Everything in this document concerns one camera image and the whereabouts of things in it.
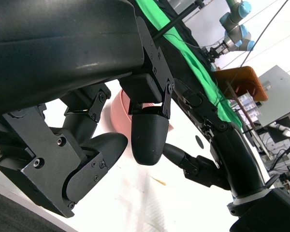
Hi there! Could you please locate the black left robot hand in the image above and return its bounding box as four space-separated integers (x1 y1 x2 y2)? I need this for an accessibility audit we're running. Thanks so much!
0 0 176 218

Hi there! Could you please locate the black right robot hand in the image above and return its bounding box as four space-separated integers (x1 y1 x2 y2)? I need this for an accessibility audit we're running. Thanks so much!
163 89 267 198

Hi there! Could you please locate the pink plastic bowl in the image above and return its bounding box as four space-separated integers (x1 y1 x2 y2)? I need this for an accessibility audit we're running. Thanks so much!
120 91 175 133
110 88 124 133

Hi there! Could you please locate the black round table grommet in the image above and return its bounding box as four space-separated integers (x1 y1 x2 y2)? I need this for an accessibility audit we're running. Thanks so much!
195 135 205 149

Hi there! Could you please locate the thin wooden stick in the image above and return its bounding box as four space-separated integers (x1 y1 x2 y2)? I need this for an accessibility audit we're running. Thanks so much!
225 81 255 129

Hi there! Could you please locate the grey metal box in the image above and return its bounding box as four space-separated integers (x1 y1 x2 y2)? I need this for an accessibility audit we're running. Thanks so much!
241 64 290 128

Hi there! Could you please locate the orange board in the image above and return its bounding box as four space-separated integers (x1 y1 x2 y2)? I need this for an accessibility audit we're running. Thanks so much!
212 65 269 102

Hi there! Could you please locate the green cloth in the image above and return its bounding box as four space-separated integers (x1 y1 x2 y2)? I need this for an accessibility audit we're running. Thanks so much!
135 0 244 128

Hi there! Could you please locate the black metal rod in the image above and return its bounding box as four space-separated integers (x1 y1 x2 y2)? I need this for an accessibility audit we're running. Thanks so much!
152 0 205 41

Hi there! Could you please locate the black backdrop cloth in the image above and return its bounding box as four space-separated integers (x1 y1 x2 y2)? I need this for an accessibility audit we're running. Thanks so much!
157 0 235 116

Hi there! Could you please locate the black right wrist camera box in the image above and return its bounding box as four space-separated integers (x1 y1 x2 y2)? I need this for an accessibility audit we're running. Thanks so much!
229 187 290 232

